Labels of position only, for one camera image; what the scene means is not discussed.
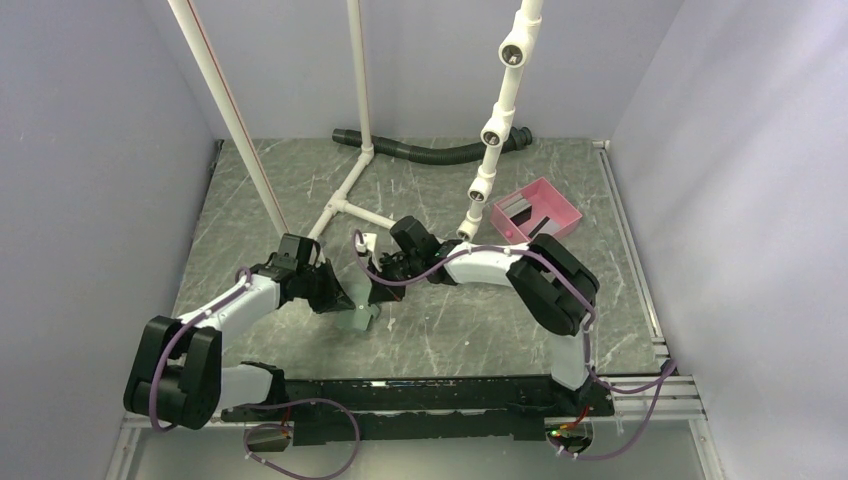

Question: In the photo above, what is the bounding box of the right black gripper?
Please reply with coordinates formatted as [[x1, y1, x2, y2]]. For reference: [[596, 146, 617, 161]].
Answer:
[[366, 251, 422, 305]]

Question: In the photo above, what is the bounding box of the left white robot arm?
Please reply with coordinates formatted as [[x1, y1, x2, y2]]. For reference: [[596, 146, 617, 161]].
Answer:
[[123, 234, 357, 432]]

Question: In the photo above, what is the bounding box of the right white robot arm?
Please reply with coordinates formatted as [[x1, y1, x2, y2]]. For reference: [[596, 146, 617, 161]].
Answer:
[[352, 216, 600, 415]]

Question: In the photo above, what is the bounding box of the pink plastic card tray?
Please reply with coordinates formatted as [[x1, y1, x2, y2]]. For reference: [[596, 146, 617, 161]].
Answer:
[[490, 177, 583, 244]]

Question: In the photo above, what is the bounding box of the grey card stack in tray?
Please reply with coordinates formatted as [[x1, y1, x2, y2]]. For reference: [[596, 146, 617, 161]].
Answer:
[[500, 194, 533, 226]]

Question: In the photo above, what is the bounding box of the black striped card in tray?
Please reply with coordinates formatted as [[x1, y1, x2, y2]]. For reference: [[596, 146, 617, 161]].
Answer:
[[528, 217, 560, 238]]

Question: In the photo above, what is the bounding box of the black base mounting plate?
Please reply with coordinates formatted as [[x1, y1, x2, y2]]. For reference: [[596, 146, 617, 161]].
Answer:
[[220, 374, 614, 446]]

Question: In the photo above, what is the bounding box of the white PVC pipe frame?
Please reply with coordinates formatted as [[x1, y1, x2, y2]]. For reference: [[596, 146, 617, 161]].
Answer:
[[166, 0, 546, 243]]

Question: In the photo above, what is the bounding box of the black corrugated hose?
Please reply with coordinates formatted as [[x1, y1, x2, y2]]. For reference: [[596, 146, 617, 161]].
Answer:
[[331, 127, 534, 167]]

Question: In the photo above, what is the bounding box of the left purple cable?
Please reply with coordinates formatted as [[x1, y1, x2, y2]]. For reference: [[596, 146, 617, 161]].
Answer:
[[149, 266, 360, 480]]

